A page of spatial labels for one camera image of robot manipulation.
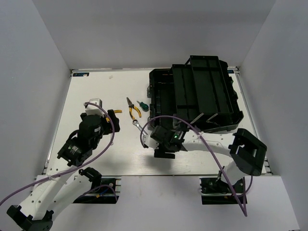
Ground black plastic toolbox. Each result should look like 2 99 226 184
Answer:
147 55 244 132

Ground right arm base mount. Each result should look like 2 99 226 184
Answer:
200 178 238 205

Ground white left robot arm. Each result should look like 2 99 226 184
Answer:
7 105 120 231

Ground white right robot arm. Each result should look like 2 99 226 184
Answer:
142 126 267 192

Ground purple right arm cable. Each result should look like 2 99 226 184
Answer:
140 115 253 217

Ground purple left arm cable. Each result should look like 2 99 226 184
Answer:
0 102 116 205

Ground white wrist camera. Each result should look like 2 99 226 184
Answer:
84 98 105 117
141 135 159 150

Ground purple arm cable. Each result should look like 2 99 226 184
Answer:
140 115 253 217
0 102 116 205

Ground yellow needle-nose pliers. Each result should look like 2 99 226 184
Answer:
126 97 141 120

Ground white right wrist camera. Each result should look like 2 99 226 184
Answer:
141 135 159 150

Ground green stubby screwdriver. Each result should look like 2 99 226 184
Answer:
137 101 149 112

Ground blue label left corner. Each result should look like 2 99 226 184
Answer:
73 73 89 77

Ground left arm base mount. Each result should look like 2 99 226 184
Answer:
73 177 121 205

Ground black toolbox tray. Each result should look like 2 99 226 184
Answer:
171 55 239 125

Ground large ratcheting wrench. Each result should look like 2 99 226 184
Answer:
132 119 147 135

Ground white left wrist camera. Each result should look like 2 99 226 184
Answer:
84 98 105 117

